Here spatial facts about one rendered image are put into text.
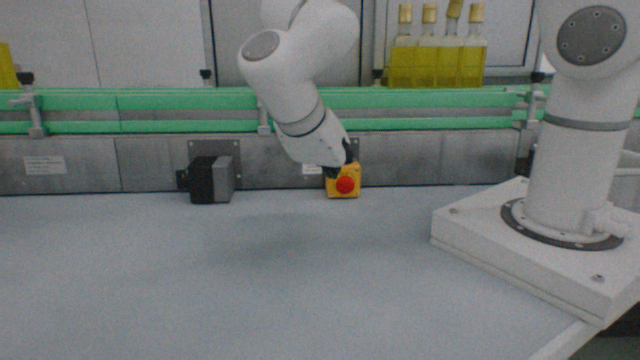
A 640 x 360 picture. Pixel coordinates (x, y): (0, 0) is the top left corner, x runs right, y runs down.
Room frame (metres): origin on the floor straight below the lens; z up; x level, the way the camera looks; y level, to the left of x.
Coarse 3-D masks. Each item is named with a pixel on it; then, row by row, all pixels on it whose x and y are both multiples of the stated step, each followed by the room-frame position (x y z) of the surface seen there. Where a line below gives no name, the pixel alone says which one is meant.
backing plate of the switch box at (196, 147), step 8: (192, 144) 0.81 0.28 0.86; (200, 144) 0.81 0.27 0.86; (208, 144) 0.82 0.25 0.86; (216, 144) 0.82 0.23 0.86; (224, 144) 0.82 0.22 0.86; (232, 144) 0.82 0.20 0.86; (192, 152) 0.81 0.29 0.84; (200, 152) 0.81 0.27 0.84; (208, 152) 0.82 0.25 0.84; (216, 152) 0.82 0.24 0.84; (224, 152) 0.82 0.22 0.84; (232, 152) 0.82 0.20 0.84; (192, 160) 0.81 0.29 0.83; (240, 168) 0.82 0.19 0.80; (240, 176) 0.82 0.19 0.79; (240, 184) 0.82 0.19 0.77
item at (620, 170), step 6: (534, 144) 0.90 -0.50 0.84; (624, 150) 0.84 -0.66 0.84; (624, 156) 0.83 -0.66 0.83; (630, 156) 0.82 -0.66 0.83; (636, 156) 0.80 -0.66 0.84; (618, 162) 0.84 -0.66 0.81; (624, 162) 0.82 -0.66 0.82; (630, 162) 0.81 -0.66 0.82; (636, 162) 0.80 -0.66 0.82; (618, 168) 0.70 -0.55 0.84; (624, 168) 0.70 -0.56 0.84; (630, 168) 0.70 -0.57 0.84; (636, 168) 0.70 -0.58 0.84; (618, 174) 0.69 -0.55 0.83; (624, 174) 0.70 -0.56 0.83; (630, 174) 0.70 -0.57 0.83; (636, 174) 0.70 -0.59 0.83
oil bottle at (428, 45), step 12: (420, 36) 1.00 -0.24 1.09; (432, 36) 0.99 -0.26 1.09; (420, 48) 0.98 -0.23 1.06; (432, 48) 0.98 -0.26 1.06; (420, 60) 0.98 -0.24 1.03; (432, 60) 0.98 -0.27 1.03; (420, 72) 0.98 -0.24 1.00; (432, 72) 0.98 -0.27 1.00; (420, 84) 0.98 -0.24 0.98; (432, 84) 0.98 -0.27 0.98
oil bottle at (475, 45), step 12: (468, 36) 1.00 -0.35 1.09; (480, 36) 1.00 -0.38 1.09; (468, 48) 0.99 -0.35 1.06; (480, 48) 0.99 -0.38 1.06; (468, 60) 0.99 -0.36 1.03; (480, 60) 0.99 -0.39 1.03; (468, 72) 0.99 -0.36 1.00; (480, 72) 0.99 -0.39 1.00; (468, 84) 0.99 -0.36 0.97; (480, 84) 0.99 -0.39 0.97
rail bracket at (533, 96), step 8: (536, 72) 0.86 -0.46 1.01; (544, 72) 0.86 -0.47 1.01; (536, 80) 0.86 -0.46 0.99; (504, 88) 0.98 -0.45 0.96; (512, 88) 0.97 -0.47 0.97; (536, 88) 0.86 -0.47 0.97; (520, 96) 0.91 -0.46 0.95; (528, 96) 0.87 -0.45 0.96; (536, 96) 0.85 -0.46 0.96; (544, 96) 0.83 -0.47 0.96; (528, 112) 0.87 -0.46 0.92; (528, 120) 0.86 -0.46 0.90; (536, 120) 0.86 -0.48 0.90; (528, 128) 0.86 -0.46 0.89; (536, 128) 0.86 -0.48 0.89
